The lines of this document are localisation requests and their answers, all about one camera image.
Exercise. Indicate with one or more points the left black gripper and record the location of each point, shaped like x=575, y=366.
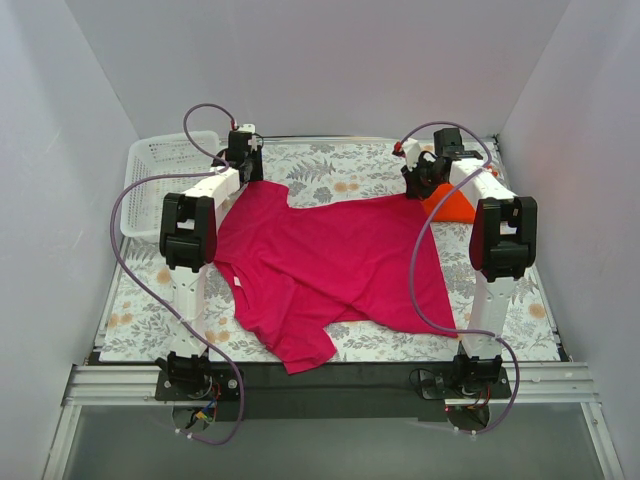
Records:
x=251, y=168

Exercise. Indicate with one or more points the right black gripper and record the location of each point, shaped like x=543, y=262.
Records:
x=417, y=181

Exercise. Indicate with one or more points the magenta t shirt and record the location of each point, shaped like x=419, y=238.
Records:
x=295, y=271

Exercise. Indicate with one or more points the white plastic basket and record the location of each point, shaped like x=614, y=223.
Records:
x=166, y=160

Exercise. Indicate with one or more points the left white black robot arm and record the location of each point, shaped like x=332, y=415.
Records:
x=188, y=241

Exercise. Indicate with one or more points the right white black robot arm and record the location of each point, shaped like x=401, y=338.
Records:
x=502, y=247

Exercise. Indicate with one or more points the folded orange t shirt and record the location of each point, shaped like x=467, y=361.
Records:
x=450, y=205

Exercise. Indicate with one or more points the floral table mat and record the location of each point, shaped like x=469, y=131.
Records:
x=139, y=328

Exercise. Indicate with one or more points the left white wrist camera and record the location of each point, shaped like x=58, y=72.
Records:
x=247, y=128

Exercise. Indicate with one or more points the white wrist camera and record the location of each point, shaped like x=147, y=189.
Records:
x=410, y=150
x=247, y=128

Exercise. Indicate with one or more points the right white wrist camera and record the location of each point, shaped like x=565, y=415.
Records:
x=410, y=150

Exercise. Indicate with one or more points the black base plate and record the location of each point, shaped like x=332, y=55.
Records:
x=348, y=391

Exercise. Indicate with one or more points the aluminium frame rail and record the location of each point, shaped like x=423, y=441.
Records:
x=105, y=385

